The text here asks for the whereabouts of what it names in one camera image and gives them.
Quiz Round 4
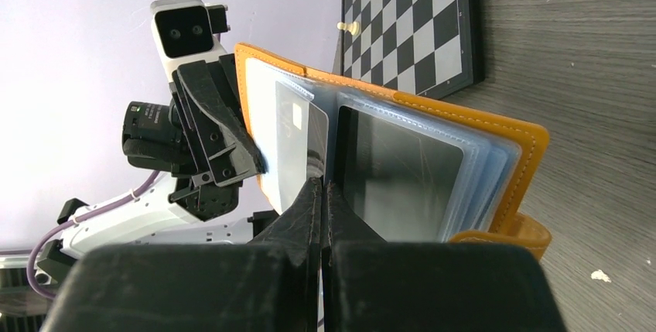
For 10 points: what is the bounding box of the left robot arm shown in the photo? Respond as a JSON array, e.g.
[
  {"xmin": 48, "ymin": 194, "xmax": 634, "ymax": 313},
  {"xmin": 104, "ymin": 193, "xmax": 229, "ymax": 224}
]
[{"xmin": 26, "ymin": 54, "xmax": 265, "ymax": 289}]

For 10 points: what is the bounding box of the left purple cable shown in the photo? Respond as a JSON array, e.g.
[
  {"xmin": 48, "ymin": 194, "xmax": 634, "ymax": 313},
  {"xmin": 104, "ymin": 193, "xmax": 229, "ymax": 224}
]
[{"xmin": 26, "ymin": 169, "xmax": 162, "ymax": 301}]

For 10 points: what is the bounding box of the small beige chess piece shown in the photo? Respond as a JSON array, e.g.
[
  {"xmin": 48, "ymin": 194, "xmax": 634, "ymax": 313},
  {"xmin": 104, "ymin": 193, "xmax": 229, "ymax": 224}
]
[{"xmin": 337, "ymin": 21, "xmax": 360, "ymax": 36}]

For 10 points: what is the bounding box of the silver credit card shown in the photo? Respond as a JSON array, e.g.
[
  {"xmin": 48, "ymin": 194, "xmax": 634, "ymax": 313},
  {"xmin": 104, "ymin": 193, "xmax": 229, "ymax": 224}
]
[{"xmin": 275, "ymin": 82, "xmax": 329, "ymax": 211}]

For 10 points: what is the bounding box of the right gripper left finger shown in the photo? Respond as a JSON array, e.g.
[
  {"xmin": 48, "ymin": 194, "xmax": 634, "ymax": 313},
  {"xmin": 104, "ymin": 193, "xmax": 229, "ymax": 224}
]
[{"xmin": 249, "ymin": 177, "xmax": 323, "ymax": 331}]

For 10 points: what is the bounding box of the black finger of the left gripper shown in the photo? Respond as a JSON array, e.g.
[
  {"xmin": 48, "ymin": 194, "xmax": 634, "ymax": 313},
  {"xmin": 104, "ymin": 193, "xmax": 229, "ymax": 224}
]
[{"xmin": 177, "ymin": 61, "xmax": 266, "ymax": 187}]

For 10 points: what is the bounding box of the dark grey credit card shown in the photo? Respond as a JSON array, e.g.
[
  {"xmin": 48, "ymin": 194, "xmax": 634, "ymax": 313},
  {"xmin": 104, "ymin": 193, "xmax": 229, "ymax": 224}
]
[{"xmin": 340, "ymin": 106, "xmax": 466, "ymax": 242}]

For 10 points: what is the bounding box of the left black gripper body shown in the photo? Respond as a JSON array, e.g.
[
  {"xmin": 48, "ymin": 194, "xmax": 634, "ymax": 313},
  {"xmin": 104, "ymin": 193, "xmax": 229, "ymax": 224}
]
[{"xmin": 169, "ymin": 60, "xmax": 241, "ymax": 202}]

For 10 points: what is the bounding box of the black white chessboard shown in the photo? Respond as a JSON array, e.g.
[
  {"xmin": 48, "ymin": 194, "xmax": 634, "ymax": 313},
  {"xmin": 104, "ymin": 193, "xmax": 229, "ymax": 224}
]
[{"xmin": 339, "ymin": 0, "xmax": 485, "ymax": 99}]

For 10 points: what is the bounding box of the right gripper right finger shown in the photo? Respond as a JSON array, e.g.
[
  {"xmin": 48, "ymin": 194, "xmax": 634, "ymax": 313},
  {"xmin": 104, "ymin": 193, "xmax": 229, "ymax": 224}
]
[{"xmin": 323, "ymin": 181, "xmax": 384, "ymax": 331}]

